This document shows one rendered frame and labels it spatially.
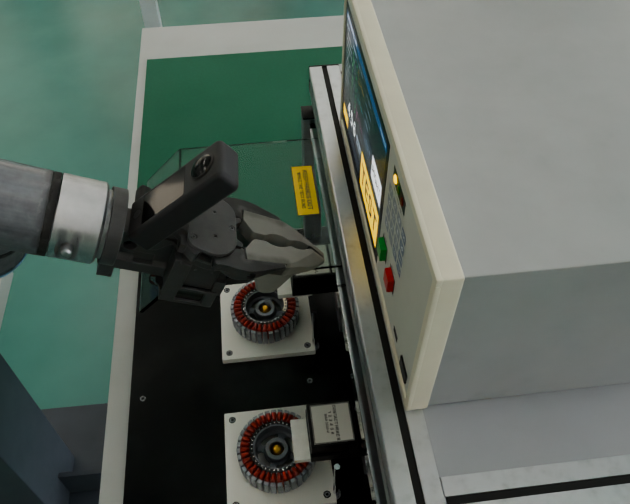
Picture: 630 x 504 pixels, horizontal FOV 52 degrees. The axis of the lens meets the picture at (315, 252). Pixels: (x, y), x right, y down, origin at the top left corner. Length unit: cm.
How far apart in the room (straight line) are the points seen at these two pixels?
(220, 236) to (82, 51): 271
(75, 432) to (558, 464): 150
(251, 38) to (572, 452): 138
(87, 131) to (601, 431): 241
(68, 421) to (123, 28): 202
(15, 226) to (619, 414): 57
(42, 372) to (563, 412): 166
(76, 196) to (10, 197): 5
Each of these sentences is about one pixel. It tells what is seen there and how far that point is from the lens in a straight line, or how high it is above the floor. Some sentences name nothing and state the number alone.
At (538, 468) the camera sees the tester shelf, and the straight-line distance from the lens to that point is 64.
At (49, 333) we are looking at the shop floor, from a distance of 216.
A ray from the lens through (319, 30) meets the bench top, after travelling 180.
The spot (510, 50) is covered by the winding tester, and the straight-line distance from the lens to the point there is 71.
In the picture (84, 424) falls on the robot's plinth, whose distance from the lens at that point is 195.
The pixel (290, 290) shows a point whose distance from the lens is 100.
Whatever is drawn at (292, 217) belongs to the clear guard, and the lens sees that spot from 85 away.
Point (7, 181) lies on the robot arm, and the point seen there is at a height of 132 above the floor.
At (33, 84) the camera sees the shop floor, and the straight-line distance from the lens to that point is 313.
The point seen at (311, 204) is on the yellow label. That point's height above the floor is 107.
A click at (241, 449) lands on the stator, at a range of 95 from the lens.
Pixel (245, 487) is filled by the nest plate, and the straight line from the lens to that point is 97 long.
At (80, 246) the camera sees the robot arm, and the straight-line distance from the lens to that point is 58.
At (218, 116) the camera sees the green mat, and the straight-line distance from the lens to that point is 152.
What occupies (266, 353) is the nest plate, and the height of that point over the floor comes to 78.
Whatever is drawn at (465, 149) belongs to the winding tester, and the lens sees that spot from 57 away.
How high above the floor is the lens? 169
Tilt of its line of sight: 50 degrees down
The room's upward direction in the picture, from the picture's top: straight up
